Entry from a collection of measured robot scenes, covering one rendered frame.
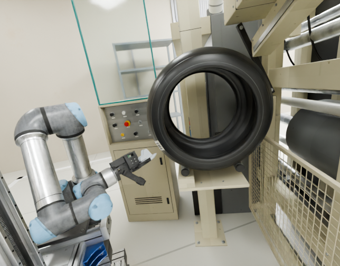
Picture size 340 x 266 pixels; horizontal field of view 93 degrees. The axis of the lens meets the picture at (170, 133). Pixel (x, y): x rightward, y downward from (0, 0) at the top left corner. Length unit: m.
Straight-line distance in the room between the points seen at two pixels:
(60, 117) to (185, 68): 0.54
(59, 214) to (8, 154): 4.44
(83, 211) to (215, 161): 0.57
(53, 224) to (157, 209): 1.34
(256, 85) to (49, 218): 0.86
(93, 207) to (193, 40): 1.02
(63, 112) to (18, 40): 3.92
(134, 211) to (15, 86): 3.65
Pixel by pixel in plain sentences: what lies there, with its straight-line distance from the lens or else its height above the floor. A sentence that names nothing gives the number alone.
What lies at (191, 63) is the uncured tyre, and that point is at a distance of 0.73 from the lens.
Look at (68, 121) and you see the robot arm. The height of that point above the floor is 1.27.
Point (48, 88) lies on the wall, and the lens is 4.41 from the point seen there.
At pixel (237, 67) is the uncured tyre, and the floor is 1.38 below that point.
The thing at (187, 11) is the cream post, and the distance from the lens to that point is 1.20.
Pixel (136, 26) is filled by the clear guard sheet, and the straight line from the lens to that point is 1.50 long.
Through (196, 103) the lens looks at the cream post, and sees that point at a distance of 1.14.
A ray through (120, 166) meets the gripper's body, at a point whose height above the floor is 1.05.
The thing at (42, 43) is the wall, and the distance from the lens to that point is 4.50.
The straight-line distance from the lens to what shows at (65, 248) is 1.16.
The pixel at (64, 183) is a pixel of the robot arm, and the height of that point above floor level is 0.95.
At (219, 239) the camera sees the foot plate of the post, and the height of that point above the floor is 0.01.
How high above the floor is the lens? 1.35
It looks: 16 degrees down
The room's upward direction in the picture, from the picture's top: 8 degrees counter-clockwise
